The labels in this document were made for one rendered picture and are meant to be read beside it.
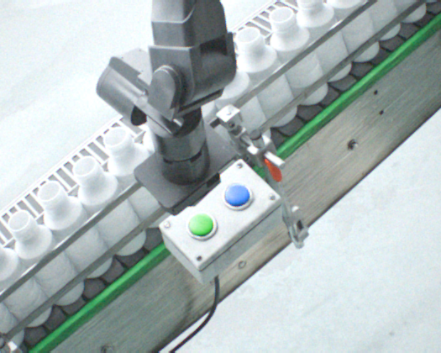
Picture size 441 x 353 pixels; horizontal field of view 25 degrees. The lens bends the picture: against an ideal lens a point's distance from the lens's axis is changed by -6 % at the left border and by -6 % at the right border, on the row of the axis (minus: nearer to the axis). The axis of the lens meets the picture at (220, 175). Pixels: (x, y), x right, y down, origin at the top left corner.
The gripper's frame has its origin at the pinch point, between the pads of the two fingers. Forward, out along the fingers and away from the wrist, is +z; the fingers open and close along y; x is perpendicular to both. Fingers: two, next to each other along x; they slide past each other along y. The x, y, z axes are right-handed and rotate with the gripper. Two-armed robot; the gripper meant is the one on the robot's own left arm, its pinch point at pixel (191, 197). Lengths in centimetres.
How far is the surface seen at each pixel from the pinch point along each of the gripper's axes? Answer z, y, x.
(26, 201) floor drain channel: 166, -1, -107
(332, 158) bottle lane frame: 30.1, -27.4, -3.6
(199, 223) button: 6.8, 0.0, 0.3
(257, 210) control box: 7.7, -6.8, 3.5
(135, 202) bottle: 17.6, 1.9, -12.6
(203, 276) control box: 11.6, 3.3, 4.4
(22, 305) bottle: 17.9, 24.3, -11.4
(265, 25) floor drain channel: 164, -98, -103
